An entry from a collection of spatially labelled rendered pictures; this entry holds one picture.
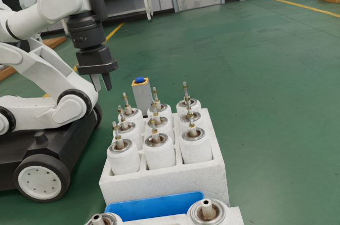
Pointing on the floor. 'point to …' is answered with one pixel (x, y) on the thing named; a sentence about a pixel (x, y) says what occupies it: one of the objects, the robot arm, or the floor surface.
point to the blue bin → (155, 206)
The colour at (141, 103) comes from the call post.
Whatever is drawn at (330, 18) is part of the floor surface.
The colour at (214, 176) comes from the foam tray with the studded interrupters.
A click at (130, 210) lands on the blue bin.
